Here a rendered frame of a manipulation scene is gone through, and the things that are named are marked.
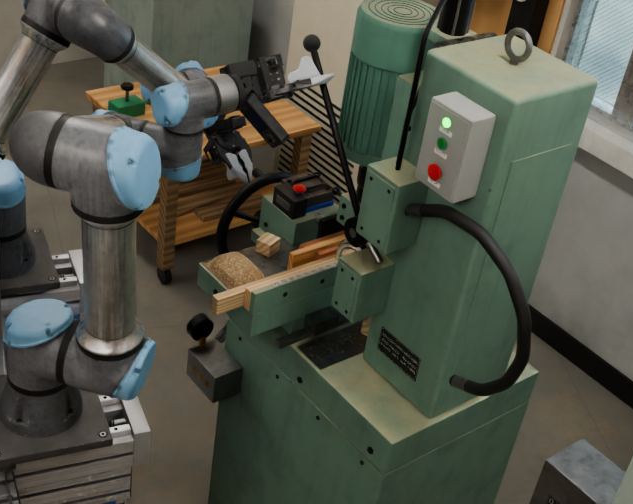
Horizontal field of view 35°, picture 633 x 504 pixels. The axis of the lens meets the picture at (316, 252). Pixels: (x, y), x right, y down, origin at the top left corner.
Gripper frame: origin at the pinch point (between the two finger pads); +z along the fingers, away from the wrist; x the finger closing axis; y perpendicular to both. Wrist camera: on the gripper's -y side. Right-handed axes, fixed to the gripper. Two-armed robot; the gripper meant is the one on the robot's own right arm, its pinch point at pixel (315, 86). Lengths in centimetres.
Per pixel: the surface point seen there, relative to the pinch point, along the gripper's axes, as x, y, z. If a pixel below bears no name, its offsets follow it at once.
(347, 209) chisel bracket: 12.5, -26.3, 9.0
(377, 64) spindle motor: -14.8, 0.0, 4.6
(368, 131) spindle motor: -6.1, -11.6, 5.3
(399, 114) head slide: -16.2, -10.3, 5.6
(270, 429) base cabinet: 39, -71, -10
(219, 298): 17.0, -36.2, -24.9
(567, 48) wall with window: 54, 1, 144
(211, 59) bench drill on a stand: 208, 43, 106
